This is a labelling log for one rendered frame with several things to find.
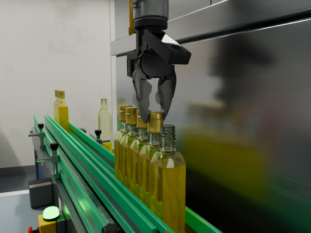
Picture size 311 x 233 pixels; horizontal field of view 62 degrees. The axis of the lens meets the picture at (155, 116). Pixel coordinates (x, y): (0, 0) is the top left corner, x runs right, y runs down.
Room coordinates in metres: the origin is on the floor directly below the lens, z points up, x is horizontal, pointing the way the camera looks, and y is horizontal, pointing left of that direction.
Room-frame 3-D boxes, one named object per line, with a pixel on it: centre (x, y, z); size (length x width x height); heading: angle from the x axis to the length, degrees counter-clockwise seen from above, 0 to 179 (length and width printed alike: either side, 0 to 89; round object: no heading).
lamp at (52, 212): (0.73, 0.31, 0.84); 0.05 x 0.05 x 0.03
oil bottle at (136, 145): (0.61, 0.03, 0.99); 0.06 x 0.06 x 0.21; 28
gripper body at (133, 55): (0.58, 0.01, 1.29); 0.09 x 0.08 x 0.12; 29
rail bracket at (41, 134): (1.29, 0.60, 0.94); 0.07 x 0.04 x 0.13; 119
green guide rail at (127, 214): (1.21, 0.42, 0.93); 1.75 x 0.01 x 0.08; 29
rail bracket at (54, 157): (0.88, 0.38, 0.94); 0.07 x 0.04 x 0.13; 119
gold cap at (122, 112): (0.71, 0.08, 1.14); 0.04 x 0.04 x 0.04
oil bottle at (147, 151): (0.56, 0.00, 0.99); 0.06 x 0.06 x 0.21; 29
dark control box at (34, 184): (0.97, 0.45, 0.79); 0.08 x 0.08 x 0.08; 29
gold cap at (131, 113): (0.66, 0.06, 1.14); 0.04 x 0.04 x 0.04
